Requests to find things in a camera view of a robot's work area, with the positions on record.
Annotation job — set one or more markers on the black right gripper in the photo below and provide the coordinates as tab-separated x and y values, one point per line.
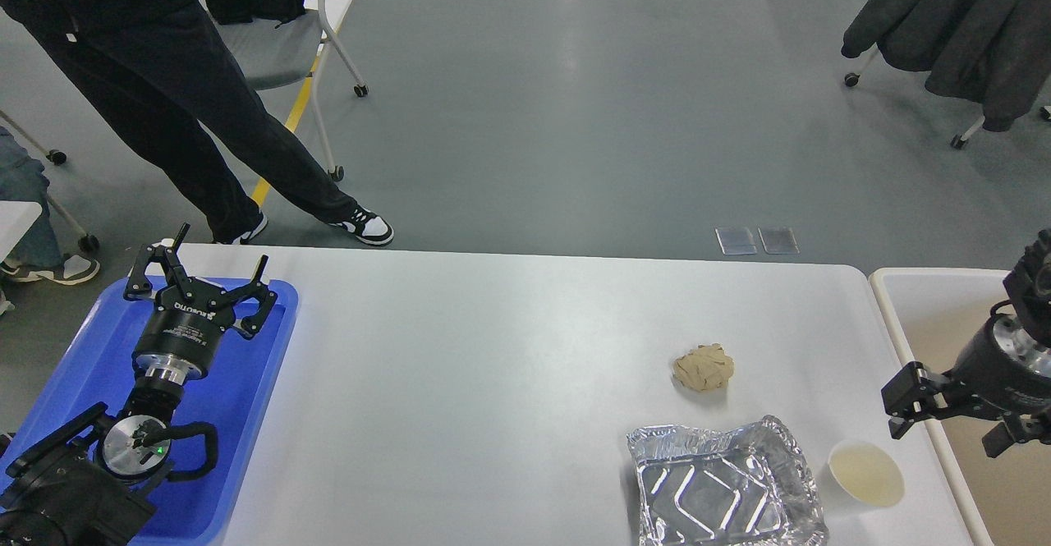
998	372

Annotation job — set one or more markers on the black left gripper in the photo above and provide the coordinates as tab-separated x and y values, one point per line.
183	334

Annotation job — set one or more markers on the white paper cup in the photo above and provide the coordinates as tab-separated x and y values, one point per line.
859	477

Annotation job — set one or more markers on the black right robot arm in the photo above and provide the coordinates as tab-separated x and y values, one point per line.
1027	286

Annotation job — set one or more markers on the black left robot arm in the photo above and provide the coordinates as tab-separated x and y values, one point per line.
88	482

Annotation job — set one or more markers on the beige plastic bin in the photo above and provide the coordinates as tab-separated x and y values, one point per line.
931	314

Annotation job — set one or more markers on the blue plastic tray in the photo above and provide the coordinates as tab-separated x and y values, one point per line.
233	397

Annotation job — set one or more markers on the seated person in jeans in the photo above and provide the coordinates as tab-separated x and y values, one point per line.
36	257

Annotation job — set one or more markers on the white side table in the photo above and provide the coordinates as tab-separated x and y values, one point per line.
21	228

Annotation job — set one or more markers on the aluminium foil tray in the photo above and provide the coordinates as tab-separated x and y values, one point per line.
745	486

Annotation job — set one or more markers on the grey white rolling chair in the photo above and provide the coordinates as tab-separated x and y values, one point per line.
273	54

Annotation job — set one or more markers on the right floor plate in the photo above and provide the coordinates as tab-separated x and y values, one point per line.
779	241

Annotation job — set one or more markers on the floor plate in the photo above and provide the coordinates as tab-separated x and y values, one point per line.
736	240
779	241

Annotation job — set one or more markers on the person in black clothes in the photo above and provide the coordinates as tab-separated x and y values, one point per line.
161	77

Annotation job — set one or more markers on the left floor plate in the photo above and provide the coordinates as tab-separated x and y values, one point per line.
736	240

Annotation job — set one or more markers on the dark coats on rack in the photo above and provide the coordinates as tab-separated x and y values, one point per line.
994	53

